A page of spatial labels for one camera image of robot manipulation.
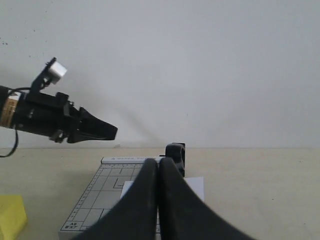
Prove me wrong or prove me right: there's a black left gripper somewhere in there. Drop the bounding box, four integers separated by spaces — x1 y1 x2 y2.
14 91 118 144

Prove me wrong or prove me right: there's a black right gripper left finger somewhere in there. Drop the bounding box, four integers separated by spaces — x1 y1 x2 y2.
73 158 158 240

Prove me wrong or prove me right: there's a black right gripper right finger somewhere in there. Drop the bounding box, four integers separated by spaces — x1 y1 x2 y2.
158 157 253 240

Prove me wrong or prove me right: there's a white paper sheet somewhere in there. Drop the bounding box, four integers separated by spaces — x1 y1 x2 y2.
120 176 205 202

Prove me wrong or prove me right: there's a black cutter blade arm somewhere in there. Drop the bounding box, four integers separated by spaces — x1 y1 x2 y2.
163 142 186 177

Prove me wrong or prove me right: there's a yellow cube block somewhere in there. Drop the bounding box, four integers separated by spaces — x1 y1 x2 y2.
0 195 28 240

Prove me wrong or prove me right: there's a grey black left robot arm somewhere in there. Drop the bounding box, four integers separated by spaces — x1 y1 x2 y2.
0 86 118 144

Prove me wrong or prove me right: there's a grey paper cutter base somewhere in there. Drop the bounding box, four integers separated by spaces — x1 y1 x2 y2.
58 156 162 240

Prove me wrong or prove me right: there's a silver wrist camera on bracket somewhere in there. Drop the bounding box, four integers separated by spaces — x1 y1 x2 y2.
30 57 67 93

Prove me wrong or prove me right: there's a black camera cable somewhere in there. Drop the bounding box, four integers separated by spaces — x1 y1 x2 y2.
0 86 32 158

